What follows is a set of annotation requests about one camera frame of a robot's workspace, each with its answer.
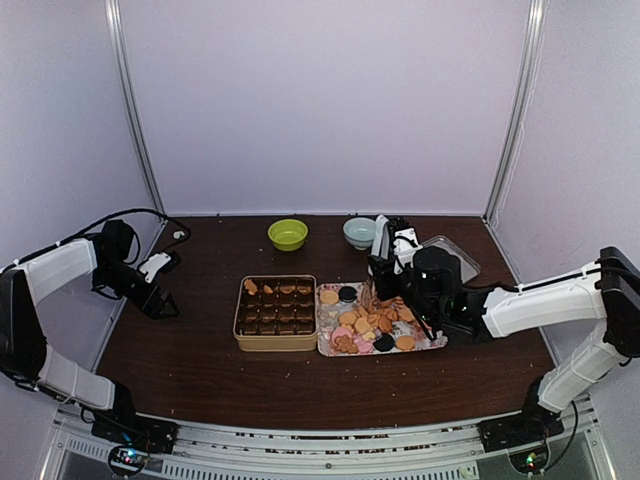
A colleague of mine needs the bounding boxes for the round patterned biscuit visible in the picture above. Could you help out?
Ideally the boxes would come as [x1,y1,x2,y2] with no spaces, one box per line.
[319,290,340,305]

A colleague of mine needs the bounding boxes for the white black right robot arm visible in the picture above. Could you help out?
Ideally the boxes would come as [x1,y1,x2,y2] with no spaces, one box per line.
[368,247,639,452]

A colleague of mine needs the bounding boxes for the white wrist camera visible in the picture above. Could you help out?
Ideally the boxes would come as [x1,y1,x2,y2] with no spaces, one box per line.
[137,251,182,283]
[369,214,423,275]

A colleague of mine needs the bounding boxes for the green bowl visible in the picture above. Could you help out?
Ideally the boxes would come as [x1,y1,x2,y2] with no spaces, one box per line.
[267,219,309,252]

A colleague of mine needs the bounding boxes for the pink round cookie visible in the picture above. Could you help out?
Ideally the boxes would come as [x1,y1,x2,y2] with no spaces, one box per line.
[331,326,353,345]

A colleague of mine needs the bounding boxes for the gold cookie tin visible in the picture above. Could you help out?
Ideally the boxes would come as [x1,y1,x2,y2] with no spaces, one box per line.
[233,275,318,353]

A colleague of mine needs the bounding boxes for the metal serving tongs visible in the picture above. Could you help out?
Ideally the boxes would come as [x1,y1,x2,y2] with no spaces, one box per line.
[359,276,380,315]

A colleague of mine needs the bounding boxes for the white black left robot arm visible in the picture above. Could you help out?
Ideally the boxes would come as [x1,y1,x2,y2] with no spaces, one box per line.
[1,204,124,433]

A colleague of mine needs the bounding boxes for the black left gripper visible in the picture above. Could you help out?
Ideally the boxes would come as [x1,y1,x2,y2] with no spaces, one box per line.
[92,260,179,319]

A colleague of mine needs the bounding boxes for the light blue striped bowl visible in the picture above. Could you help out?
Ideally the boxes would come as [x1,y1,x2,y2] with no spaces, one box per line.
[343,217,375,250]

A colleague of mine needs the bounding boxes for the aluminium front rail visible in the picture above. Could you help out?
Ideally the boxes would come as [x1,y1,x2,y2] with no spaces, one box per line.
[39,392,619,480]

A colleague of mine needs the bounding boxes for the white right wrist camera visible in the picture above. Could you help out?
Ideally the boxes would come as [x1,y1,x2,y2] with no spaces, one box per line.
[369,214,423,275]

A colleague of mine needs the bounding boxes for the aluminium corner post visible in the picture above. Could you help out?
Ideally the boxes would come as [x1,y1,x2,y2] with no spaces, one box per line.
[104,0,165,213]
[483,0,547,228]

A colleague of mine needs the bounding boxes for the aluminium corner post right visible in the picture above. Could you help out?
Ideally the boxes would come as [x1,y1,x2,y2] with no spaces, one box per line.
[483,0,547,228]

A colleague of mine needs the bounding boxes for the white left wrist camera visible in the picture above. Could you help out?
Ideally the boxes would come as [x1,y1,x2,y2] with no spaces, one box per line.
[137,251,182,283]

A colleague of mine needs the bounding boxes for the floral cookie tray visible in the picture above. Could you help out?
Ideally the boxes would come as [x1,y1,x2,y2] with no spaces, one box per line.
[316,282,448,357]

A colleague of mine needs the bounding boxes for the brown flower cookie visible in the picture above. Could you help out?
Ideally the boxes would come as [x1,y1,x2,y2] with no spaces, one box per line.
[243,279,258,295]

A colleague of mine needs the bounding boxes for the aluminium corner post left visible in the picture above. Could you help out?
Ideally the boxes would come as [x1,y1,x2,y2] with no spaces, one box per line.
[104,0,165,213]

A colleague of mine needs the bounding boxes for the black sandwich cookie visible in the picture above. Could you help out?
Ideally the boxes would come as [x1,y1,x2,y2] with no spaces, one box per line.
[373,333,395,352]

